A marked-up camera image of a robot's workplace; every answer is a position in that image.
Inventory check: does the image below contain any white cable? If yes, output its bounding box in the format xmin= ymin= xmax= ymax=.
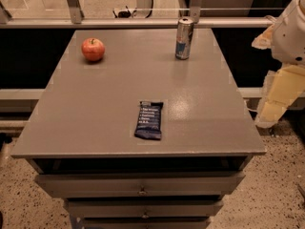
xmin=245 ymin=99 xmax=260 ymax=115

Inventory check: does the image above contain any grey drawer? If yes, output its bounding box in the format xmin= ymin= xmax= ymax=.
xmin=35 ymin=172 xmax=245 ymax=198
xmin=65 ymin=198 xmax=223 ymax=219
xmin=83 ymin=218 xmax=211 ymax=229

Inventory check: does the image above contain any silver blue energy drink can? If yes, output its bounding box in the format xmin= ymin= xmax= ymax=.
xmin=175 ymin=17 xmax=194 ymax=60

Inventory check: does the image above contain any dark blue rxbar wrapper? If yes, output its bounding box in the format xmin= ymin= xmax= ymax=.
xmin=134 ymin=101 xmax=163 ymax=140

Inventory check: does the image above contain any grey metal railing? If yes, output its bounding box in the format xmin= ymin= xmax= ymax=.
xmin=0 ymin=0 xmax=274 ymax=29

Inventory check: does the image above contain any top grey drawer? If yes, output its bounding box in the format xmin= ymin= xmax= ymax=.
xmin=35 ymin=172 xmax=245 ymax=198

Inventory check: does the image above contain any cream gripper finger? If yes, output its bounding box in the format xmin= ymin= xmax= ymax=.
xmin=254 ymin=64 xmax=305 ymax=129
xmin=252 ymin=25 xmax=275 ymax=50

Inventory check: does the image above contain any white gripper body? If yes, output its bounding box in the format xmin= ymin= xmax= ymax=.
xmin=271 ymin=0 xmax=305 ymax=65

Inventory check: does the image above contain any bottom grey drawer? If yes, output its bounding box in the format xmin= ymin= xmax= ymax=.
xmin=83 ymin=218 xmax=211 ymax=229

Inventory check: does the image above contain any black object behind glass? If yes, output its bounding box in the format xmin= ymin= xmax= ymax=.
xmin=112 ymin=8 xmax=137 ymax=18

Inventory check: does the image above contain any red apple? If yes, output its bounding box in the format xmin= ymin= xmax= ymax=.
xmin=81 ymin=38 xmax=105 ymax=62

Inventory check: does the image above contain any middle grey drawer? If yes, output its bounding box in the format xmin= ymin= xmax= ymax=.
xmin=65 ymin=198 xmax=223 ymax=219

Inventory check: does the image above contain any grey drawer cabinet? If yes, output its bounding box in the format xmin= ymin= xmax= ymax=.
xmin=10 ymin=28 xmax=267 ymax=229

